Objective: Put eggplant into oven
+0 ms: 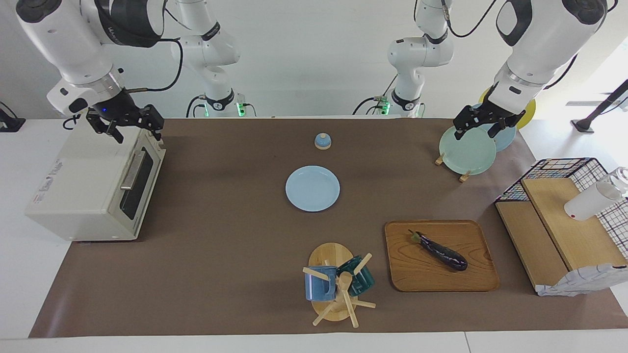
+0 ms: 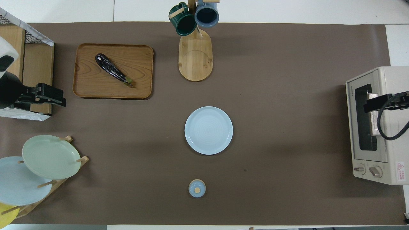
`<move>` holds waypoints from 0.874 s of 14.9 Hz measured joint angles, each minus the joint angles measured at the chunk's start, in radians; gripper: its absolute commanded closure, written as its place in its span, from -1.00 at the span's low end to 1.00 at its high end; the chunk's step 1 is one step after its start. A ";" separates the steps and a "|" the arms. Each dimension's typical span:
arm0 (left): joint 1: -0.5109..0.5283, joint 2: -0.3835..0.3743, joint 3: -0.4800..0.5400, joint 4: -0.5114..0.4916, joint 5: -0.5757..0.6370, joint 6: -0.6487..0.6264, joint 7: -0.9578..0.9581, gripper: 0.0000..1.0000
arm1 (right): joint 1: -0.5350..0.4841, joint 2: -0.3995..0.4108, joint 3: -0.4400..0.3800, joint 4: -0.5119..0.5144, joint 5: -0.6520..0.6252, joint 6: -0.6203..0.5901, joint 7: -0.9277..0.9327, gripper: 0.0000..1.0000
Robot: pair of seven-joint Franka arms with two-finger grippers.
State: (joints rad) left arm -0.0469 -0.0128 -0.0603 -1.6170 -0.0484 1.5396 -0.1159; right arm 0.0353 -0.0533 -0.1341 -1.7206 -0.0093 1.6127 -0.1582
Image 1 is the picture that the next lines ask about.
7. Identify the light blue racked plate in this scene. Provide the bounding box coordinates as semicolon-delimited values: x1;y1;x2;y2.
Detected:
471;103;517;152

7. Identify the black wire basket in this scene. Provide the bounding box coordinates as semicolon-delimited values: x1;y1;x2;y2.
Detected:
495;157;628;260

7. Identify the blue mug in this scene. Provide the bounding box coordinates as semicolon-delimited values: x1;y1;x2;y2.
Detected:
305;266;338;302

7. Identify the dark green mug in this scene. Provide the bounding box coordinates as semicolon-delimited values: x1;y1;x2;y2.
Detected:
337;255;375;297

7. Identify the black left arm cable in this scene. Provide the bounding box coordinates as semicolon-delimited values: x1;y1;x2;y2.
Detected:
439;0;620;91

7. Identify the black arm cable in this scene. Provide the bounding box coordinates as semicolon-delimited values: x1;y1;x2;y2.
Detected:
123;38;184;94
439;0;620;91

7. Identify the wooden serving tray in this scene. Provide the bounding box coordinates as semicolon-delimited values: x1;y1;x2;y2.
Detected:
384;220;500;293

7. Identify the wooden mug tree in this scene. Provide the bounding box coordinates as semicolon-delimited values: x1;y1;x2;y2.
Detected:
302;242;377;328

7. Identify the white patterned cloth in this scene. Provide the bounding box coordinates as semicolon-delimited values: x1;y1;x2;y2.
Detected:
536;264;628;297

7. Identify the black base cable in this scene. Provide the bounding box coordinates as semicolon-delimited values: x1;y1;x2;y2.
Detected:
186;95;207;118
353;74;398;116

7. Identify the brown table mat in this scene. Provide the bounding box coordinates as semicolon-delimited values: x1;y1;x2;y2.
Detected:
28;118;628;339

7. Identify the wooden step shelf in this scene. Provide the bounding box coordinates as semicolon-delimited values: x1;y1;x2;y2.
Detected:
496;177;628;295

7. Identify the white toaster oven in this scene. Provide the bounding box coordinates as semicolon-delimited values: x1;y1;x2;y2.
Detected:
25;120;166;242

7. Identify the black right base cable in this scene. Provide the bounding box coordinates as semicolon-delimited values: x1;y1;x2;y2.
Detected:
186;95;207;118

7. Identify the wooden plate rack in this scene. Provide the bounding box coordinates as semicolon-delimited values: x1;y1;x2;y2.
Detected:
435;153;472;183

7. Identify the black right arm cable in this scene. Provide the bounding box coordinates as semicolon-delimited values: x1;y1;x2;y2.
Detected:
123;38;184;94

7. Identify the black stand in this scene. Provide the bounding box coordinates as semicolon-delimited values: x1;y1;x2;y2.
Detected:
572;79;628;134

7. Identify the white bottle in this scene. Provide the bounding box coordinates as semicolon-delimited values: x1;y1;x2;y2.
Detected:
564;167;628;221

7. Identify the pale green plate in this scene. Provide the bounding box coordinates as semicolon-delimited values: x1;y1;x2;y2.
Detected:
439;125;497;176

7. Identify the dark purple eggplant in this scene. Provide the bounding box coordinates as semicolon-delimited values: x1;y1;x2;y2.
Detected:
408;229;468;272

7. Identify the glass oven door with handle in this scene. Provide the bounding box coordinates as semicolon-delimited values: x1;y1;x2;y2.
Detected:
109;128;166;241

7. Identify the yellow plate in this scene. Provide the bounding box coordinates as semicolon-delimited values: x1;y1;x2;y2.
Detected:
478;87;536;130

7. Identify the black bracket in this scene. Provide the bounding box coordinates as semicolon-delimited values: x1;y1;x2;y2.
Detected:
0;101;26;133

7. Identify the black left base cable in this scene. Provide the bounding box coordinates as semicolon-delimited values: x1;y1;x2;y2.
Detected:
353;74;398;116

